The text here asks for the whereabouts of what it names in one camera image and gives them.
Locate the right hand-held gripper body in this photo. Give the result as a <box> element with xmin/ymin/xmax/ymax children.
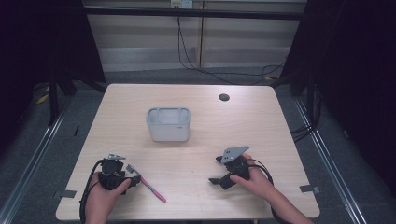
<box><xmin>219</xmin><ymin>145</ymin><xmax>251</xmax><ymax>191</ymax></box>

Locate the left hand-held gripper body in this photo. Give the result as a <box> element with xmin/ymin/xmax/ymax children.
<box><xmin>98</xmin><ymin>153</ymin><xmax>129</xmax><ymax>196</ymax></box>

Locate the pink toothbrush with grey head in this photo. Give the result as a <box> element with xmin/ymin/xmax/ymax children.
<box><xmin>125</xmin><ymin>163</ymin><xmax>168</xmax><ymax>203</ymax></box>

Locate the person's left hand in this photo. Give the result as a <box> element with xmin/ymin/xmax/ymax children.
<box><xmin>85</xmin><ymin>172</ymin><xmax>133</xmax><ymax>209</ymax></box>

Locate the person's right hand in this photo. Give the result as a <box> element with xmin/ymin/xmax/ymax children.
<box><xmin>229</xmin><ymin>153</ymin><xmax>277</xmax><ymax>203</ymax></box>

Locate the grey tape strip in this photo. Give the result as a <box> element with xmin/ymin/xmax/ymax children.
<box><xmin>51</xmin><ymin>189</ymin><xmax>78</xmax><ymax>200</ymax></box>
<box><xmin>299</xmin><ymin>184</ymin><xmax>321</xmax><ymax>194</ymax></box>

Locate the grey plastic bin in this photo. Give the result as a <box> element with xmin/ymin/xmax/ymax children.
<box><xmin>146</xmin><ymin>106</ymin><xmax>191</xmax><ymax>143</ymax></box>

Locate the yellow floor object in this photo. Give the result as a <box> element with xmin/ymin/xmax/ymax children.
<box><xmin>35</xmin><ymin>85</ymin><xmax>51</xmax><ymax>105</ymax></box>

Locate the black curtain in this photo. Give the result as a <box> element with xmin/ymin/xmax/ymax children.
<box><xmin>279</xmin><ymin>0</ymin><xmax>396</xmax><ymax>200</ymax></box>
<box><xmin>0</xmin><ymin>0</ymin><xmax>106</xmax><ymax>157</ymax></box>

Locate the left hand-held gripper cable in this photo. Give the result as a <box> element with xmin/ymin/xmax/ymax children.
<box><xmin>78</xmin><ymin>158</ymin><xmax>106</xmax><ymax>224</ymax></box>

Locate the bundle of black floor cables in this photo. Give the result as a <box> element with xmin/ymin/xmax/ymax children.
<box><xmin>290</xmin><ymin>83</ymin><xmax>323</xmax><ymax>145</ymax></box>

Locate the metal floor rail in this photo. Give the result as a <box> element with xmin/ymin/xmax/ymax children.
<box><xmin>292</xmin><ymin>96</ymin><xmax>370</xmax><ymax>224</ymax></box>
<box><xmin>0</xmin><ymin>92</ymin><xmax>78</xmax><ymax>224</ymax></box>

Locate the black wall cable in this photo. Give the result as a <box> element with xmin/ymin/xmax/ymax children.
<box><xmin>176</xmin><ymin>15</ymin><xmax>288</xmax><ymax>86</ymax></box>

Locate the black horizontal frame bar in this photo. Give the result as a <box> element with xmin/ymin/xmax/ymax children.
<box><xmin>83</xmin><ymin>7</ymin><xmax>306</xmax><ymax>21</ymax></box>

